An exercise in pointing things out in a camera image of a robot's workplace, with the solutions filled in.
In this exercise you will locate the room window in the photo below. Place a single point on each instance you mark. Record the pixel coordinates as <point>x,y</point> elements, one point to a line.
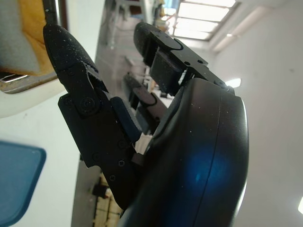
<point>201,16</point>

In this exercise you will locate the toast slice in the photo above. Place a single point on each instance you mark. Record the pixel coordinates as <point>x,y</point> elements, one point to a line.
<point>21,35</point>

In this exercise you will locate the blue plastic tray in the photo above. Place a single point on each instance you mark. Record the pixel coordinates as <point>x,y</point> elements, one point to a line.
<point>19,182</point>

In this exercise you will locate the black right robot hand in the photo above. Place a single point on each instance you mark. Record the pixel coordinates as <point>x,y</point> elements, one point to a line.
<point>194,153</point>

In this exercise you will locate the cream white toaster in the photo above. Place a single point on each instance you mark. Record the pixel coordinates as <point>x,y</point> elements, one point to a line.
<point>80,28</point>

